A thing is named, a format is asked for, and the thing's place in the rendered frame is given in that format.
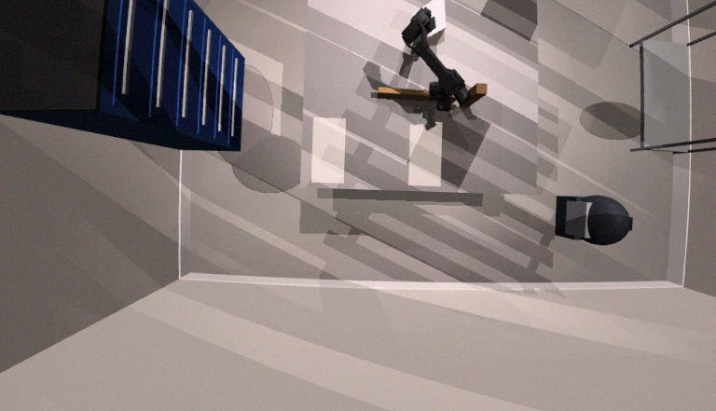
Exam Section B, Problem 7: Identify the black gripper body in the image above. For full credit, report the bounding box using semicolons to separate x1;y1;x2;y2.
437;91;451;111

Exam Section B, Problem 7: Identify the brown wooden board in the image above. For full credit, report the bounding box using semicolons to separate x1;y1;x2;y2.
378;87;457;103

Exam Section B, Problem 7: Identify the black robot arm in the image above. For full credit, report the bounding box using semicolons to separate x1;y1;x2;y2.
402;7;473;105

